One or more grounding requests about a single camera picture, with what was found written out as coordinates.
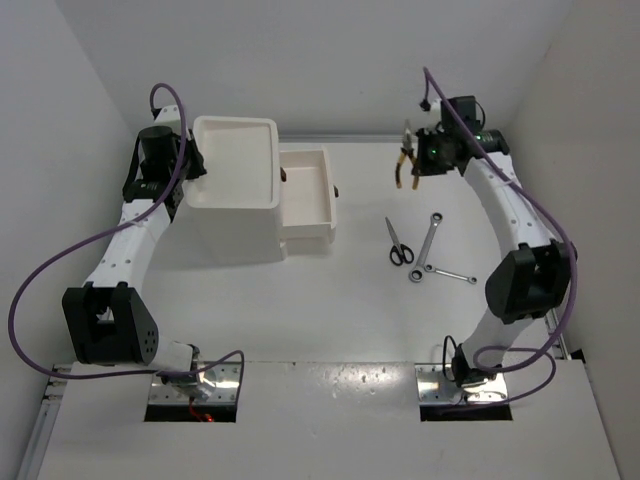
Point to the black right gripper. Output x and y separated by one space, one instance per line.
423 167

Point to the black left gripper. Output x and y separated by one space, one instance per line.
192 148

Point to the yellow handled pliers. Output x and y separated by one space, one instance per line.
407 153

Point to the white drawer cabinet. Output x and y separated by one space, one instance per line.
236 204

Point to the white drawer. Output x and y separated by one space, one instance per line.
313 239
308 199

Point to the white bottom drawer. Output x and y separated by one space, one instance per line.
313 239

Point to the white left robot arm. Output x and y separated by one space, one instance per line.
108 321

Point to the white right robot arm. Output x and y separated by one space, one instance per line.
464 118

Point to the long silver ratchet wrench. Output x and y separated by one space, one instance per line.
418 270

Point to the short silver ratchet wrench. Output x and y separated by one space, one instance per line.
468 279

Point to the black handled scissors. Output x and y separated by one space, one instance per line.
400 254

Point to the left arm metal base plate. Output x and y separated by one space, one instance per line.
216 387

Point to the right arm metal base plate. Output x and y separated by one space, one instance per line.
436 388

